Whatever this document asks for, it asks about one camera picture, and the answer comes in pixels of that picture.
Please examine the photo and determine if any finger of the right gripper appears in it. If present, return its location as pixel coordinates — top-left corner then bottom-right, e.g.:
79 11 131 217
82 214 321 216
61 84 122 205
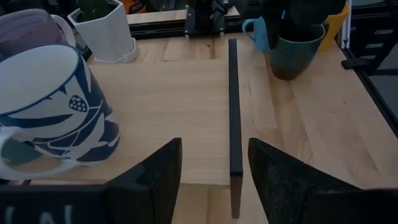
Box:
268 12 282 50

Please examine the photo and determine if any white hexagonal plant pot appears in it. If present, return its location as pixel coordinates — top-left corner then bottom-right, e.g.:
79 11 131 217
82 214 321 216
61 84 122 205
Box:
67 0 139 65

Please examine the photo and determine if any wooden shelf black metal frame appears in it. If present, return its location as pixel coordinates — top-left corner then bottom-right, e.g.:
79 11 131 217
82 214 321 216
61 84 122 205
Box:
23 38 244 220

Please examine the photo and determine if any orange shop vacuum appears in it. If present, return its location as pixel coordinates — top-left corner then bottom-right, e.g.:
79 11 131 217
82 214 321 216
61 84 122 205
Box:
119 0 147 14

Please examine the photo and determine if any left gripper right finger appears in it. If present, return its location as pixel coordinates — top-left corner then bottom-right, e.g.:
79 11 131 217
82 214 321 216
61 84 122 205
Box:
247 137 398 224

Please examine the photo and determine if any black aluminium table frame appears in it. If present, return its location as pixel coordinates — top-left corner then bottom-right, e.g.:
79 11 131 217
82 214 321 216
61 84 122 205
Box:
128 0 398 138

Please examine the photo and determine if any dark speckled teal mug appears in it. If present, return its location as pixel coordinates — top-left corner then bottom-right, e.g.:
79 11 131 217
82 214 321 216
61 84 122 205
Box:
266 21 330 82

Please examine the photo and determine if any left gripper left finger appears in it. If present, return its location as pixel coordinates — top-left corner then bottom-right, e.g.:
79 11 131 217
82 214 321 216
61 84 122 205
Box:
105 137 183 224

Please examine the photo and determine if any light blue mug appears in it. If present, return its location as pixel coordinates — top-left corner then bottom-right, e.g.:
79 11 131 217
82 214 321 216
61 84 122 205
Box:
241 16 271 54

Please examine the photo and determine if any white mug blue leaf pattern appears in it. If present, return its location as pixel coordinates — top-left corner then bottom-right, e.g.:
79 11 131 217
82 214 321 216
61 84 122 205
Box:
0 43 121 182

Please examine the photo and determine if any yellow mug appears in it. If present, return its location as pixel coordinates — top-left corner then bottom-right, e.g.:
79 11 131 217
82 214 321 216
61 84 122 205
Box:
319 2 351 52

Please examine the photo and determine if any lilac mug white handle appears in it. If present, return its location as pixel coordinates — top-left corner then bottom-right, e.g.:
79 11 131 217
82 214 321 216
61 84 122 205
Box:
0 8 76 62

